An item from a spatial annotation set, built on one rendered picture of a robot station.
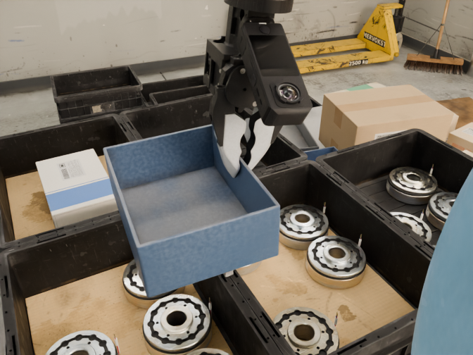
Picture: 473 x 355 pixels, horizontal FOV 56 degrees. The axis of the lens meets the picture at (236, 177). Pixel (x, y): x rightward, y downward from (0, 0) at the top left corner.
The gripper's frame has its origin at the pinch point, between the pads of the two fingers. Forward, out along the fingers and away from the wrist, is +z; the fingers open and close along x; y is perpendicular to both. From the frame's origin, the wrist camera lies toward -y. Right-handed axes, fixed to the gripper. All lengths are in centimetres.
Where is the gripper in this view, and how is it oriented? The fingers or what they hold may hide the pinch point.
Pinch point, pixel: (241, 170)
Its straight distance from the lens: 54.4
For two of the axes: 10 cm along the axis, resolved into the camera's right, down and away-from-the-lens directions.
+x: -9.3, 0.8, -3.6
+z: -1.3, 8.5, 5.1
